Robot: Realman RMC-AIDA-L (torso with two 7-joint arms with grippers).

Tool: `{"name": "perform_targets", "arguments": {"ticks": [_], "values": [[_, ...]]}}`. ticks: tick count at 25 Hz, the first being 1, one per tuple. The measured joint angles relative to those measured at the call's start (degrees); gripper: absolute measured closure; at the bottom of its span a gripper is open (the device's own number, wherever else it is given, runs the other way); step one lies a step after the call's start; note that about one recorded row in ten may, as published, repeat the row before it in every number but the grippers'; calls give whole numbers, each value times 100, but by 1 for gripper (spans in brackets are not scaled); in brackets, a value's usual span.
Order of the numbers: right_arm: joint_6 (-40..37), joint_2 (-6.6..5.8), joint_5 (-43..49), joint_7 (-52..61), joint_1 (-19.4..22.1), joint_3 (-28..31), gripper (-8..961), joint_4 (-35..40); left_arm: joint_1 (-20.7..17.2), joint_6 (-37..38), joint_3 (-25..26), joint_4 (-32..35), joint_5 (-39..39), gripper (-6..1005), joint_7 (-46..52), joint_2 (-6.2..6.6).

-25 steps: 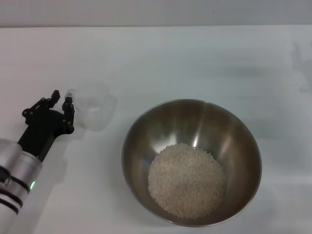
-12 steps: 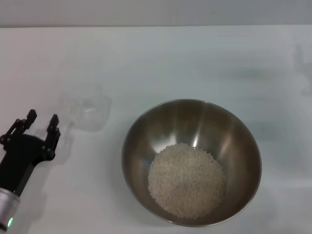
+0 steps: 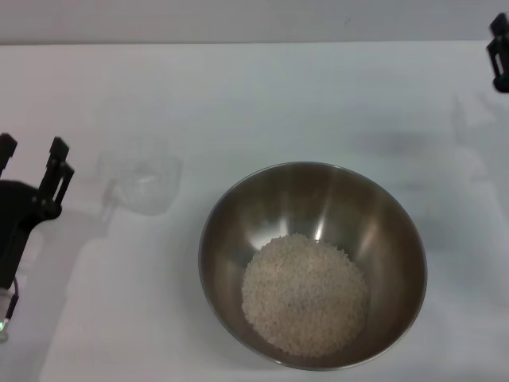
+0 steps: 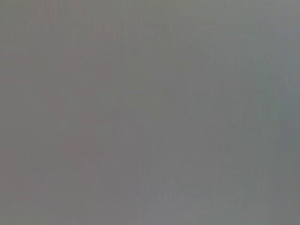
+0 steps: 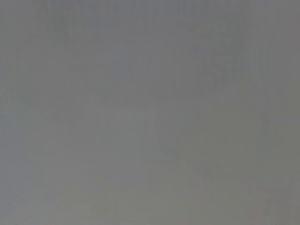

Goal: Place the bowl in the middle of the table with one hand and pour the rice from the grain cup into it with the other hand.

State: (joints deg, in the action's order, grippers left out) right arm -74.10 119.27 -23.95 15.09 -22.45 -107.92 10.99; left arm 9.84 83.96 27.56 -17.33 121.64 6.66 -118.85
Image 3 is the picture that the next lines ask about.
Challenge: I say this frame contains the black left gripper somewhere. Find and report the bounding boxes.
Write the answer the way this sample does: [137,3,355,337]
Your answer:
[0,133,76,290]

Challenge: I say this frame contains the clear plastic measuring cup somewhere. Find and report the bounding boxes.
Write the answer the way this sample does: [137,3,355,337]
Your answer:
[96,136,185,218]

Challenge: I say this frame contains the stainless steel mixing bowl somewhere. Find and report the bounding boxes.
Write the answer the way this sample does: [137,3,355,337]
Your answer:
[198,160,429,370]

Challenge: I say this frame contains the white rice grains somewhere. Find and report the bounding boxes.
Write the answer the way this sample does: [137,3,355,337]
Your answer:
[241,234,371,358]

